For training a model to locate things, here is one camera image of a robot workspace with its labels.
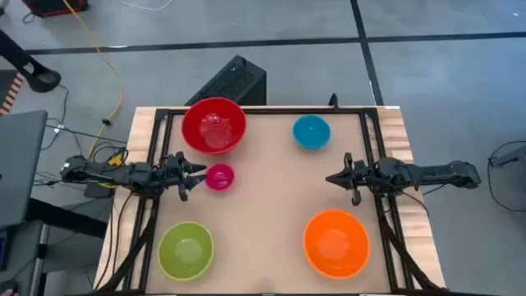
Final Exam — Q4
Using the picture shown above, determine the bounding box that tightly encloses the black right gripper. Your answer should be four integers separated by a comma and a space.
325, 151, 378, 206

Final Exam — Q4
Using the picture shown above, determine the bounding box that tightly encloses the orange striped mat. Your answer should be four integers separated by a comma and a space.
0, 72, 25, 116

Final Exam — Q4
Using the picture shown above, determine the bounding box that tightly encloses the large red bowl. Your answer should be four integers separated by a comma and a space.
181, 97, 247, 156

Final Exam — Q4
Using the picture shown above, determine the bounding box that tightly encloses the grey desk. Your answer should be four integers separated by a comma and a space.
0, 199, 112, 296

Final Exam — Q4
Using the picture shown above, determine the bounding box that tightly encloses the small blue bowl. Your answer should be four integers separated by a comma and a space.
292, 114, 332, 150

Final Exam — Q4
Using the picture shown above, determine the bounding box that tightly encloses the black cable loop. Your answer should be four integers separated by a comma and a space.
487, 140, 526, 213

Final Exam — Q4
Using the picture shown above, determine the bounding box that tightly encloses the grey laptop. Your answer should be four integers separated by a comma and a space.
0, 109, 48, 229

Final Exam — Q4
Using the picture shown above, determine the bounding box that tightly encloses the large green bowl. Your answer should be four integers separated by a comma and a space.
157, 220, 215, 282

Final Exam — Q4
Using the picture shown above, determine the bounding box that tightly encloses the black box case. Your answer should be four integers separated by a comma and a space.
184, 54, 267, 107

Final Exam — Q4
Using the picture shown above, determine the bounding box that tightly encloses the black floor cable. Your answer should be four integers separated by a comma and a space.
40, 84, 128, 151

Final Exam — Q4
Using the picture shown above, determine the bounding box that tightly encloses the tan table mat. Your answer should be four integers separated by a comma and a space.
145, 113, 391, 294

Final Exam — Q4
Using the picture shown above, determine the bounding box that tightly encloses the black stand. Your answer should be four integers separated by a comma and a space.
0, 29, 62, 94

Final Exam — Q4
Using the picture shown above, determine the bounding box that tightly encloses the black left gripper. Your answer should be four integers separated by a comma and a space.
158, 150, 208, 202

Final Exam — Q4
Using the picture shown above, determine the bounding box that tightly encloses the small pink bowl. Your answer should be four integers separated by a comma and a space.
205, 162, 236, 192

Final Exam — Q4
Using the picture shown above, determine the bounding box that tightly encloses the white cable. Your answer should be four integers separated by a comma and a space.
118, 0, 173, 12

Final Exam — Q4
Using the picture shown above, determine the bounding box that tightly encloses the red and black box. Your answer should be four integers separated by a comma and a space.
22, 0, 90, 18

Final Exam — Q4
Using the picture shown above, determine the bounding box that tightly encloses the yellow cable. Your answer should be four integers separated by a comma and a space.
61, 0, 125, 165

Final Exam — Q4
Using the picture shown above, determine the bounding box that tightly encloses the large orange bowl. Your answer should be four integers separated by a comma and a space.
302, 209, 371, 280

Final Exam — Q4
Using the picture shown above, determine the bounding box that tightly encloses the black metal table frame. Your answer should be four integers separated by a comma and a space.
98, 105, 447, 295

